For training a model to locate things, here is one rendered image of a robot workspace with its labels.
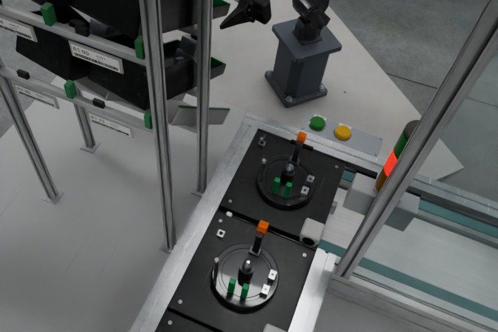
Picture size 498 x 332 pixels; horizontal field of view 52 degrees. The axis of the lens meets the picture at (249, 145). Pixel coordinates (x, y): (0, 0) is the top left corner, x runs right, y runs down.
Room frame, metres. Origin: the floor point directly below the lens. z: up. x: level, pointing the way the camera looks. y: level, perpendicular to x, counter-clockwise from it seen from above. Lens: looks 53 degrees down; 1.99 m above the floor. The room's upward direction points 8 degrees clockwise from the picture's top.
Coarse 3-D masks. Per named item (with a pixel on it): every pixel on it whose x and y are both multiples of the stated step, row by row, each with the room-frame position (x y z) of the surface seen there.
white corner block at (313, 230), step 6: (306, 222) 0.55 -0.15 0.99; (312, 222) 0.55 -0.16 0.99; (318, 222) 0.55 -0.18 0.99; (306, 228) 0.54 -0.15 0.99; (312, 228) 0.54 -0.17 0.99; (318, 228) 0.54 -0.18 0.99; (324, 228) 0.54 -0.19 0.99; (300, 234) 0.52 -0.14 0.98; (306, 234) 0.52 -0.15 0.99; (312, 234) 0.52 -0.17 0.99; (318, 234) 0.53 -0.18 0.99; (300, 240) 0.52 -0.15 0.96; (306, 240) 0.52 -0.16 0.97; (312, 240) 0.51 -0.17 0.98; (318, 240) 0.51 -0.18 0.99; (312, 246) 0.51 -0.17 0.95
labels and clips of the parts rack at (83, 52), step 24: (0, 0) 0.58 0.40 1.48; (0, 24) 0.57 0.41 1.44; (24, 24) 0.56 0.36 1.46; (48, 24) 0.54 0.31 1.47; (72, 48) 0.53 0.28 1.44; (144, 48) 0.51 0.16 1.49; (24, 72) 0.58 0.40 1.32; (120, 72) 0.51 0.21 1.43; (48, 96) 0.56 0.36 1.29; (72, 96) 0.54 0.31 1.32; (96, 120) 0.53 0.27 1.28
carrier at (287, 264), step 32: (224, 224) 0.53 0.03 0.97; (224, 256) 0.44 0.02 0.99; (256, 256) 0.45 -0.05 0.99; (288, 256) 0.47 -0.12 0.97; (192, 288) 0.37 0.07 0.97; (224, 288) 0.37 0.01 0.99; (256, 288) 0.38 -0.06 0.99; (288, 288) 0.40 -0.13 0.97; (192, 320) 0.31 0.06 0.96; (224, 320) 0.32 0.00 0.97; (256, 320) 0.33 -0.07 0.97; (288, 320) 0.34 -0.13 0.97
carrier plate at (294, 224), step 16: (256, 144) 0.76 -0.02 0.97; (272, 144) 0.77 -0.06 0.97; (288, 144) 0.78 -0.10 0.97; (256, 160) 0.71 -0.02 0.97; (304, 160) 0.73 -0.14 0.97; (320, 160) 0.74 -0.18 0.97; (336, 160) 0.75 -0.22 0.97; (240, 176) 0.66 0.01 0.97; (320, 176) 0.69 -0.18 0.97; (336, 176) 0.70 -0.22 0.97; (240, 192) 0.62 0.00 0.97; (256, 192) 0.62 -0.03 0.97; (320, 192) 0.65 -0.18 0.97; (224, 208) 0.57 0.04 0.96; (240, 208) 0.57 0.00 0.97; (256, 208) 0.58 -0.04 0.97; (272, 208) 0.58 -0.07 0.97; (304, 208) 0.60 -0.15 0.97; (320, 208) 0.60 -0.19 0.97; (256, 224) 0.55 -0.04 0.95; (272, 224) 0.55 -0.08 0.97; (288, 224) 0.55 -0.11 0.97
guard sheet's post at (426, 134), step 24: (480, 24) 0.45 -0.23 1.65; (480, 48) 0.46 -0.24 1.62; (456, 72) 0.45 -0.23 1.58; (480, 72) 0.45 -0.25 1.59; (456, 96) 0.45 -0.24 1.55; (432, 120) 0.45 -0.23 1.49; (408, 144) 0.46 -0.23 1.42; (432, 144) 0.45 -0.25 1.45; (408, 168) 0.46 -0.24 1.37; (384, 192) 0.45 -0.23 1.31; (384, 216) 0.45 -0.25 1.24; (360, 240) 0.45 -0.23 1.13
